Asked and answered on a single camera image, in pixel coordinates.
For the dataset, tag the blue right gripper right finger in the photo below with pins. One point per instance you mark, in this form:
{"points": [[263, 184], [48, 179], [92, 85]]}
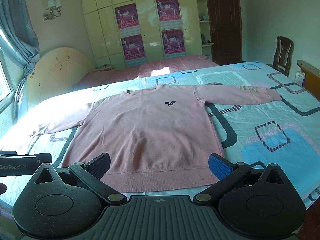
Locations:
{"points": [[229, 175]]}

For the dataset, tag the patterned light blue bedsheet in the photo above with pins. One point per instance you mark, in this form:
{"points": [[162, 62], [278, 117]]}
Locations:
{"points": [[279, 140]]}

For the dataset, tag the pink poster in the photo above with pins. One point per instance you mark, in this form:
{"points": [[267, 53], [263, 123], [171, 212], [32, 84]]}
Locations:
{"points": [[133, 47], [169, 14], [127, 20], [173, 43]]}

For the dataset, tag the dark brown wooden door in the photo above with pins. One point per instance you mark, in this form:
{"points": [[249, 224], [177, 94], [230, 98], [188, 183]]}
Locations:
{"points": [[226, 31]]}

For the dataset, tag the grey blue curtain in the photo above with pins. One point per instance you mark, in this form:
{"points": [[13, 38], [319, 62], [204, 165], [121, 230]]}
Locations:
{"points": [[20, 44]]}

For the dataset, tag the upper right pink poster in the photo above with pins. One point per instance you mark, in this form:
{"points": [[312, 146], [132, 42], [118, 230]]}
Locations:
{"points": [[169, 14]]}

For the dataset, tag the white corner shelf unit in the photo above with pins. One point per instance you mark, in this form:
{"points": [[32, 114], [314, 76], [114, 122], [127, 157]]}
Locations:
{"points": [[205, 28]]}

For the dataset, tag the wooden bed footboard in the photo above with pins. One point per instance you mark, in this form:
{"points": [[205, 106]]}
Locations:
{"points": [[311, 80]]}

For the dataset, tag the wall lamp with shades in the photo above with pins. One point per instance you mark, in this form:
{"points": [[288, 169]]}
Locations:
{"points": [[54, 10]]}

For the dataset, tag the window frame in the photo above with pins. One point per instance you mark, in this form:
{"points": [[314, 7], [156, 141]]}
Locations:
{"points": [[7, 89]]}

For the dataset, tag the pink checked bed cover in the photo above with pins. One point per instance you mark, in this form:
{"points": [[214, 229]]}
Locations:
{"points": [[110, 75]]}

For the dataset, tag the cream round headboard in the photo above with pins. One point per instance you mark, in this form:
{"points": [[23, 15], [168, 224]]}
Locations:
{"points": [[56, 73]]}

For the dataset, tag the pink long-sleeve sweatshirt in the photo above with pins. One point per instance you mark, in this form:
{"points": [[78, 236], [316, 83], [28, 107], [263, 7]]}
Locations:
{"points": [[158, 139]]}

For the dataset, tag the lower left pink poster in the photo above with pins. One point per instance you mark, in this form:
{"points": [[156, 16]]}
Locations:
{"points": [[133, 47]]}

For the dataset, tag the stack of books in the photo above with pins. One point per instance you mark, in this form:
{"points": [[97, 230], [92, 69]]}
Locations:
{"points": [[105, 67]]}

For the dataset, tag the dark wooden chair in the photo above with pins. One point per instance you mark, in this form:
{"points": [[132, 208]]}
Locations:
{"points": [[283, 56]]}

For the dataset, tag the lower right pink poster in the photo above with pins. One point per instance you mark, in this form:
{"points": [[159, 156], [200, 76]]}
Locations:
{"points": [[173, 43]]}

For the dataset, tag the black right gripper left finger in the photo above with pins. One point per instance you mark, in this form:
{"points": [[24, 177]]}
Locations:
{"points": [[88, 176]]}

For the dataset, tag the upper left pink poster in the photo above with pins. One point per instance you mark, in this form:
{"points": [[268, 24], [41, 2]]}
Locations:
{"points": [[127, 20]]}

